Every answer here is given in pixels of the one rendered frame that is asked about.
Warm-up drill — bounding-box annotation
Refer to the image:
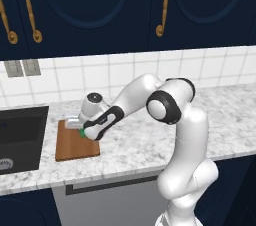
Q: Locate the grey dishwasher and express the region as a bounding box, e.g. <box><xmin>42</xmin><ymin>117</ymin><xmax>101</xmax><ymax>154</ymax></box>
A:
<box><xmin>51</xmin><ymin>169</ymin><xmax>172</xmax><ymax>226</ymax></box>

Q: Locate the black sink basin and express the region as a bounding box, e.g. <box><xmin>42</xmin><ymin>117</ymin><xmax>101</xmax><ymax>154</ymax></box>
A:
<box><xmin>0</xmin><ymin>104</ymin><xmax>50</xmax><ymax>176</ymax></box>

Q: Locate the brown wooden cutting board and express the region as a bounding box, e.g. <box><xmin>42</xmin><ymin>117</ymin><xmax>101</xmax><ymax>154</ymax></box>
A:
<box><xmin>54</xmin><ymin>119</ymin><xmax>101</xmax><ymax>163</ymax></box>

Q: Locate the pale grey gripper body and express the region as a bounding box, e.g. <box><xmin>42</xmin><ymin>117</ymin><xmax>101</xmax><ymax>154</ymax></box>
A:
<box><xmin>64</xmin><ymin>116</ymin><xmax>85</xmax><ymax>131</ymax></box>

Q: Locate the gold cupboard handle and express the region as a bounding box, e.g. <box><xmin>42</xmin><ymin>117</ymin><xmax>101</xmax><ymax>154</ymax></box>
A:
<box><xmin>0</xmin><ymin>0</ymin><xmax>19</xmax><ymax>45</ymax></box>
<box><xmin>155</xmin><ymin>0</ymin><xmax>170</xmax><ymax>38</ymax></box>
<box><xmin>20</xmin><ymin>0</ymin><xmax>44</xmax><ymax>44</ymax></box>

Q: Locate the grey wall socket plate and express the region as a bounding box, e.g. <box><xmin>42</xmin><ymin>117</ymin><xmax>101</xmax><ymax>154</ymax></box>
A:
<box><xmin>21</xmin><ymin>58</ymin><xmax>42</xmax><ymax>77</ymax></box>
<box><xmin>3</xmin><ymin>60</ymin><xmax>25</xmax><ymax>79</ymax></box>

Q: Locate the navy base cupboard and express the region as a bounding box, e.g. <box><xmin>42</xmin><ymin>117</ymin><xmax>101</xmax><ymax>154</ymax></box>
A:
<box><xmin>193</xmin><ymin>154</ymin><xmax>256</xmax><ymax>226</ymax></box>
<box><xmin>0</xmin><ymin>188</ymin><xmax>62</xmax><ymax>226</ymax></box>

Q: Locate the navy cupboard door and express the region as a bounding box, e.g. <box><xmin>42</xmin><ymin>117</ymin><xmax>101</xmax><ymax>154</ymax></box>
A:
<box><xmin>147</xmin><ymin>0</ymin><xmax>256</xmax><ymax>52</ymax></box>
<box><xmin>0</xmin><ymin>0</ymin><xmax>30</xmax><ymax>61</ymax></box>
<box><xmin>9</xmin><ymin>0</ymin><xmax>153</xmax><ymax>59</ymax></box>

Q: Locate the black dishwasher handle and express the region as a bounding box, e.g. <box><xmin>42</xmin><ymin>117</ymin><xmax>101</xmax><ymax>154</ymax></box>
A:
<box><xmin>65</xmin><ymin>174</ymin><xmax>160</xmax><ymax>196</ymax></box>

